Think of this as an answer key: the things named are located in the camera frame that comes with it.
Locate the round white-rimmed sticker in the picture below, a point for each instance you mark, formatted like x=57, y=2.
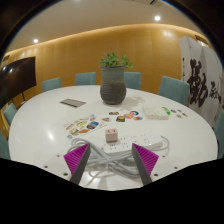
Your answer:
x=179, y=116

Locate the black shield-shaped sticker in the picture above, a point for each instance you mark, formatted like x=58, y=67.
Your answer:
x=120, y=118

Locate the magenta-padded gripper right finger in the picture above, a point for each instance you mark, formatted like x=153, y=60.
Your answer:
x=145, y=159

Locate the round blue sticker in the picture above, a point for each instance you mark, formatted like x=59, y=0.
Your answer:
x=134, y=113

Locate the pale pink charger block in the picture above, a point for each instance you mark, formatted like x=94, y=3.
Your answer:
x=111, y=135

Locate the black rectangular sticker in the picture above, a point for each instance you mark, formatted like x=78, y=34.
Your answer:
x=113, y=113

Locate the oval orange sticker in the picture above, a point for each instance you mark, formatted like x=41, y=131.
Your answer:
x=137, y=118

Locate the small orange sticker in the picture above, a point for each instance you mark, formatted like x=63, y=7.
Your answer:
x=105, y=119

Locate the small teal sticker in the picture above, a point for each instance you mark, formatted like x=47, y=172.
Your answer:
x=179, y=111

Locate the black television screen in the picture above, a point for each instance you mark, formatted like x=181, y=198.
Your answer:
x=16, y=78

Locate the white power strip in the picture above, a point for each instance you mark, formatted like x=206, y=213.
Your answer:
x=140, y=141

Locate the round ceiling light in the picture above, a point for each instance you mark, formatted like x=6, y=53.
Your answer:
x=35, y=40
x=157, y=18

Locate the white calligraphy folding screen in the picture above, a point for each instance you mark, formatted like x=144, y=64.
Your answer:
x=200, y=80

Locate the teal chairs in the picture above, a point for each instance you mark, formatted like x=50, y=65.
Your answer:
x=173, y=88

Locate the flat grey notebook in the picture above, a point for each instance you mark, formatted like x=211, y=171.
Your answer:
x=72, y=102

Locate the green plant in grey vase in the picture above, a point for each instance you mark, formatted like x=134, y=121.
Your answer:
x=113, y=86

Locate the round orange sticker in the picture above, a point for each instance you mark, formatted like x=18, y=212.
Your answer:
x=128, y=115

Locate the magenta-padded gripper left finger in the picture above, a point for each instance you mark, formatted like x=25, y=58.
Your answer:
x=77, y=158

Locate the small orange-green sticker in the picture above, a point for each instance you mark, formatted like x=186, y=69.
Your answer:
x=184, y=114

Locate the small blue-orange sticker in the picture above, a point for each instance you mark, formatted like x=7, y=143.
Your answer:
x=173, y=110

